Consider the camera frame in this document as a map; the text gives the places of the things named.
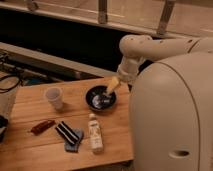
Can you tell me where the black object at left edge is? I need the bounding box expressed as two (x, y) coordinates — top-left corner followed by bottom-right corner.
(0, 115), (8, 143)

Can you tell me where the brown snack bar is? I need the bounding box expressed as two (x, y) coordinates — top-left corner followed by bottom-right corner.
(31, 120), (55, 135)

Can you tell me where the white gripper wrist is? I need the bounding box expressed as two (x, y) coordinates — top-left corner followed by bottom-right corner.
(106, 57), (139, 94)

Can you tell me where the black ceramic bowl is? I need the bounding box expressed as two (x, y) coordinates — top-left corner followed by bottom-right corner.
(85, 85), (116, 111)

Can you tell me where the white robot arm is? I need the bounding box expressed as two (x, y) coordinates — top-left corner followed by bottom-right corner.
(116, 35), (213, 171)

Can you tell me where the black cable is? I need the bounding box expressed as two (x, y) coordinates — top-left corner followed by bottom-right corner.
(0, 53), (24, 94)

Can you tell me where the white plastic cup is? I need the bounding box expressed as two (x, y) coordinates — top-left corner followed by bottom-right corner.
(44, 87), (63, 110)

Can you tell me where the white drink bottle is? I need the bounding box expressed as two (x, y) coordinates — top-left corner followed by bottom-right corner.
(88, 113), (104, 154)

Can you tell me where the blue cloth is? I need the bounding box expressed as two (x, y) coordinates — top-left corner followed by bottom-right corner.
(64, 129), (85, 153)

